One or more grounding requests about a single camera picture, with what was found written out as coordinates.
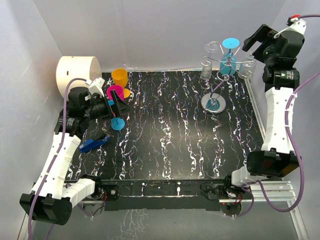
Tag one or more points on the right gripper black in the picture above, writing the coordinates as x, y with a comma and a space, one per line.
262, 34

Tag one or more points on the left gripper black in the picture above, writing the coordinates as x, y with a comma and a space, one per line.
122, 108

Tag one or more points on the blue wine glass front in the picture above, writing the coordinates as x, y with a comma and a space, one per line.
117, 122

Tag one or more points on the blue wine glass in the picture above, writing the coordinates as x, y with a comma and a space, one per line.
117, 122
228, 62

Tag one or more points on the pink plastic wine glass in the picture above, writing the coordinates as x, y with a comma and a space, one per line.
119, 90

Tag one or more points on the yellow plastic wine glass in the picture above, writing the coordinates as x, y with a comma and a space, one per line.
120, 77

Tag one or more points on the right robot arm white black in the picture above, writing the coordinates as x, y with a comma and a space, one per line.
277, 158

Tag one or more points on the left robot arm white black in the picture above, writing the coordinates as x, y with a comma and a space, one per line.
50, 200

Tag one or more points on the clear glass on rack right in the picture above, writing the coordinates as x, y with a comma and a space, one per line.
247, 67

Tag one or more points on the clear glass on rack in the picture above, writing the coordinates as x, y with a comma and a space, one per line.
206, 72
247, 67

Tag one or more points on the blue wine glass rear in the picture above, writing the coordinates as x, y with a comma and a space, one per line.
228, 62

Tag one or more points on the clear glass on rack left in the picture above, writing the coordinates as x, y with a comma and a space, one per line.
206, 72

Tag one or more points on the blue black clip tool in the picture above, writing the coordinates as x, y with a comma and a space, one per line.
94, 142

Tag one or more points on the white cylindrical container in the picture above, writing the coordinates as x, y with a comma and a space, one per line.
70, 67

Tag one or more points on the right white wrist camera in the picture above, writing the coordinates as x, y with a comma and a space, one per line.
296, 24

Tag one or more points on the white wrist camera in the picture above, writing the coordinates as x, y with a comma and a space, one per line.
296, 24
95, 86

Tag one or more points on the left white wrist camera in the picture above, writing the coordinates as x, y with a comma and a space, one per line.
95, 86

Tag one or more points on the silver wire glass rack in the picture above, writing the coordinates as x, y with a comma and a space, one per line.
213, 102

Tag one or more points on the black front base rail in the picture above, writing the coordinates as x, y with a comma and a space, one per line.
174, 194

